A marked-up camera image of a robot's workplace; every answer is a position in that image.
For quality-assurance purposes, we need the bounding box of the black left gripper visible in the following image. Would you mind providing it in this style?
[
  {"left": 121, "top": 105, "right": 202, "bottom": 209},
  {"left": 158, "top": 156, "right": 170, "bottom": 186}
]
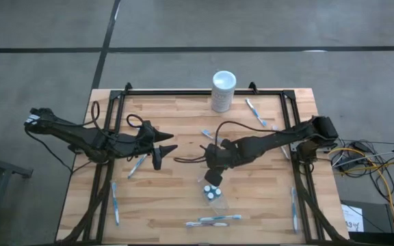
[{"left": 133, "top": 131, "right": 179, "bottom": 171}]

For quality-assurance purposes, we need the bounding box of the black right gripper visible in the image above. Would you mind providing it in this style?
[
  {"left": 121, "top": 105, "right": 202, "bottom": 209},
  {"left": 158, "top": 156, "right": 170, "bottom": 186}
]
[{"left": 204, "top": 139, "right": 239, "bottom": 187}]

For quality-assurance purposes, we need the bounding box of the clear acrylic organizer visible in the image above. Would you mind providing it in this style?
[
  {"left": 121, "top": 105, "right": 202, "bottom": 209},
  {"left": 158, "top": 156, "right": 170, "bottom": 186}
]
[{"left": 198, "top": 176, "right": 231, "bottom": 211}]

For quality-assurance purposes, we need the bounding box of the white wipes canister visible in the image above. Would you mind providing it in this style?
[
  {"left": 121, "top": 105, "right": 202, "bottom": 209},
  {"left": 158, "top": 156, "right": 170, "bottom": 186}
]
[{"left": 211, "top": 70, "right": 237, "bottom": 113}]

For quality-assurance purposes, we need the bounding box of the white paper label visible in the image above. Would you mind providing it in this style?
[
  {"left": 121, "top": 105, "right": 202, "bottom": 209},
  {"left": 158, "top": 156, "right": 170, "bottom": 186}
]
[{"left": 341, "top": 204, "right": 365, "bottom": 233}]

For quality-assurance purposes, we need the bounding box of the black box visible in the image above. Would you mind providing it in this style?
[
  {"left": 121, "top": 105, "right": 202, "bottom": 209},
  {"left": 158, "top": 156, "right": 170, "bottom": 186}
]
[{"left": 340, "top": 200, "right": 394, "bottom": 234}]

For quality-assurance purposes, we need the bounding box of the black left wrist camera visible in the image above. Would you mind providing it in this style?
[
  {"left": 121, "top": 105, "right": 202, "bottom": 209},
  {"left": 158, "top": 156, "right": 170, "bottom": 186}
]
[{"left": 142, "top": 119, "right": 157, "bottom": 135}]

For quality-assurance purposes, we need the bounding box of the black aluminium table frame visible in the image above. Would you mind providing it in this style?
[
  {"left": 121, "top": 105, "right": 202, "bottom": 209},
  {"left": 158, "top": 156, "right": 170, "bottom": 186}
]
[{"left": 55, "top": 81, "right": 350, "bottom": 246}]

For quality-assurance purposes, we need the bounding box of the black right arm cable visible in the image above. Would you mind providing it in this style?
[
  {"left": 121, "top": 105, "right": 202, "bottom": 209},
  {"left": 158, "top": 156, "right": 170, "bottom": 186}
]
[{"left": 173, "top": 120, "right": 287, "bottom": 164}]

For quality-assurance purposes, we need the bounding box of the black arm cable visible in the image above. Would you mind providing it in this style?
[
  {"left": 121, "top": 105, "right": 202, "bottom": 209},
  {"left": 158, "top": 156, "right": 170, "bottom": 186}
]
[
  {"left": 90, "top": 100, "right": 146, "bottom": 141},
  {"left": 173, "top": 120, "right": 287, "bottom": 164}
]

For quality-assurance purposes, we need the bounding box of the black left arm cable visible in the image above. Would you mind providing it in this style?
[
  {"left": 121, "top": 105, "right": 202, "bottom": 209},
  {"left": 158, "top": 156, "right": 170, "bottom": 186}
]
[{"left": 90, "top": 100, "right": 146, "bottom": 141}]

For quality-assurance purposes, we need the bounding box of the black cable bundle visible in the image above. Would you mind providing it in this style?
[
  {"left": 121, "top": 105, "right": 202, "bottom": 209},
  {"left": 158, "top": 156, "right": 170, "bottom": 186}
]
[{"left": 330, "top": 138, "right": 394, "bottom": 180}]

